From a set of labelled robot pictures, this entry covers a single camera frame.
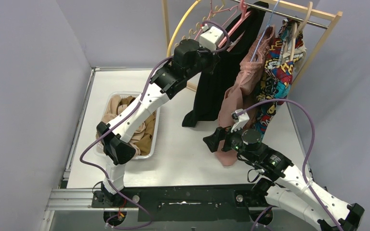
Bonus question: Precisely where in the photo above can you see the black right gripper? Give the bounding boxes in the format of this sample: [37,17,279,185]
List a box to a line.
[203,121,257,163]

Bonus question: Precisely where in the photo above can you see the black shorts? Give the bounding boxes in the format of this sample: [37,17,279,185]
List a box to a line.
[182,7,265,128]

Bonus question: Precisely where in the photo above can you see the brown shorts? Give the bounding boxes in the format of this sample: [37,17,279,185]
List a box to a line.
[117,96,156,156]

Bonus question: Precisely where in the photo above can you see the beige shorts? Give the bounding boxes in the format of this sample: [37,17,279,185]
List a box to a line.
[100,94,147,157]

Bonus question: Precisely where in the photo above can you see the yellow wire hanger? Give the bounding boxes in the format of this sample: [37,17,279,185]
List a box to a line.
[166,0,227,58]

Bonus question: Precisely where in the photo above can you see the thick pink plastic hanger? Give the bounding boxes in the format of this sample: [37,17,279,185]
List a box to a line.
[213,0,251,50]

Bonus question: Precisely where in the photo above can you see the thin pink wire hanger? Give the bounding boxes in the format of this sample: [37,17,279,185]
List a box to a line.
[189,0,240,40]

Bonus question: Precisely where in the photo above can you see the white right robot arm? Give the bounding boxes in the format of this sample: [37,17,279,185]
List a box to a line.
[203,127,365,231]

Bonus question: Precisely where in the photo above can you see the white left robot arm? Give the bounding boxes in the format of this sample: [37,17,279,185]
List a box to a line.
[96,38,220,205]

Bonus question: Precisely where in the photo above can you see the pink shorts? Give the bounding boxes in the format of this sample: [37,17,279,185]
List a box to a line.
[214,25,277,167]

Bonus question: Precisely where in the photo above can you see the colourful comic print shorts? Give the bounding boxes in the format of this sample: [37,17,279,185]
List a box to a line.
[253,18,307,139]

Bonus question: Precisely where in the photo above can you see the light blue hanger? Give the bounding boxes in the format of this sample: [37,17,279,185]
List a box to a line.
[250,0,280,62]

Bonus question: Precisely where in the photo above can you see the wooden hanger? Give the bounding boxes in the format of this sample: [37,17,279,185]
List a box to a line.
[289,1,313,61]

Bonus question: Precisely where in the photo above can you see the white plastic basket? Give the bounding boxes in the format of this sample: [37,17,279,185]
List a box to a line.
[101,92,157,160]

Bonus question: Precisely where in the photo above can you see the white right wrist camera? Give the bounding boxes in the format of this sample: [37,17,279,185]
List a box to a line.
[231,109,250,133]

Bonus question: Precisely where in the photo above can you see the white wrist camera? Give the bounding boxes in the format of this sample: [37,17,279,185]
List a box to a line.
[231,109,250,133]
[198,24,224,51]

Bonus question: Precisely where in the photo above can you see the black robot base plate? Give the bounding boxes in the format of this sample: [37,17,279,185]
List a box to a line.
[91,184,274,225]

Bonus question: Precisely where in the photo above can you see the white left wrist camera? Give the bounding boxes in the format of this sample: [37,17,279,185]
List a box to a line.
[198,24,224,51]

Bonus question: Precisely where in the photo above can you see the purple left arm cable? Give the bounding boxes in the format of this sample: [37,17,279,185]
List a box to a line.
[79,20,231,230]

